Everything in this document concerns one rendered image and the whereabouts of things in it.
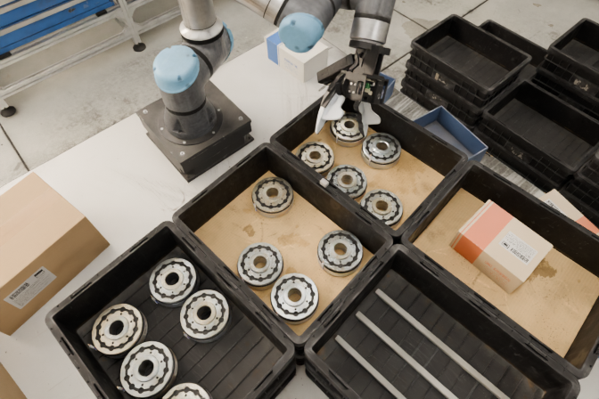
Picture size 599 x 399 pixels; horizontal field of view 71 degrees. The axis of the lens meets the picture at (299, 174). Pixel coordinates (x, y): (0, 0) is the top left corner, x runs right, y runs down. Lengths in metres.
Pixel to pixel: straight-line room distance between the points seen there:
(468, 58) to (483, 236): 1.20
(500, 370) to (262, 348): 0.48
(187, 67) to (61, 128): 1.61
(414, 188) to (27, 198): 0.97
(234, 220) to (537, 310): 0.70
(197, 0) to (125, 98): 1.60
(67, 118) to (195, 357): 1.96
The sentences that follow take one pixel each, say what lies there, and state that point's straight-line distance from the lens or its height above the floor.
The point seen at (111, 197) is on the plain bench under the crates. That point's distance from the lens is 1.35.
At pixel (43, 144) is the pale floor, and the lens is 2.63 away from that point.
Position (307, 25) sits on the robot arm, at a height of 1.27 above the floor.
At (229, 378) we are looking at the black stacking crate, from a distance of 0.94.
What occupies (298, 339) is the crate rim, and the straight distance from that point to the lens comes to 0.84.
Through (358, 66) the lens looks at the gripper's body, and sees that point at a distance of 0.90.
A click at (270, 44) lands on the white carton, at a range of 1.57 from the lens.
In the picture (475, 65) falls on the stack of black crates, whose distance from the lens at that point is 2.05.
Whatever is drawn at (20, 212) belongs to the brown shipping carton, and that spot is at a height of 0.86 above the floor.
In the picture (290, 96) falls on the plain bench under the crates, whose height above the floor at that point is 0.70.
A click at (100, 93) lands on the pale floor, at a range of 2.76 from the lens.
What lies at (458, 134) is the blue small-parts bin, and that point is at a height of 0.73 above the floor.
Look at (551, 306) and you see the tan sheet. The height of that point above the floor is 0.83.
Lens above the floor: 1.75
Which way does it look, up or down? 56 degrees down
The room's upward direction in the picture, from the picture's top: 1 degrees counter-clockwise
